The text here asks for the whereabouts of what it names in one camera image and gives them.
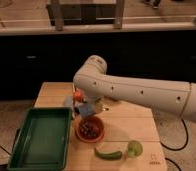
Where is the black floor cable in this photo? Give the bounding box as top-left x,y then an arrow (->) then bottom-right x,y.
159,118 -> 190,171

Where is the orange round button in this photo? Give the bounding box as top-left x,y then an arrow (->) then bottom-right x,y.
73,91 -> 83,102

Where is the orange bowl with dark contents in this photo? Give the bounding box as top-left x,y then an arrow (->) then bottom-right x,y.
74,116 -> 104,143

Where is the green lime fruit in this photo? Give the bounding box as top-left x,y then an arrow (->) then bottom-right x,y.
126,140 -> 143,158

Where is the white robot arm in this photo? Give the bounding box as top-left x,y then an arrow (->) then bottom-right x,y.
73,55 -> 196,123

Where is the wooden chair frame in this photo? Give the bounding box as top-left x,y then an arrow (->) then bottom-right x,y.
46,0 -> 125,31

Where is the green chili pepper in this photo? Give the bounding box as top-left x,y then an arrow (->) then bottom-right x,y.
94,149 -> 123,160

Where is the green plastic tray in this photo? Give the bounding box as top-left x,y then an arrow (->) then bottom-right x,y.
7,107 -> 72,171

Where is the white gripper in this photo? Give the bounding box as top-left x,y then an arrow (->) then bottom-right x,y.
63,96 -> 103,118

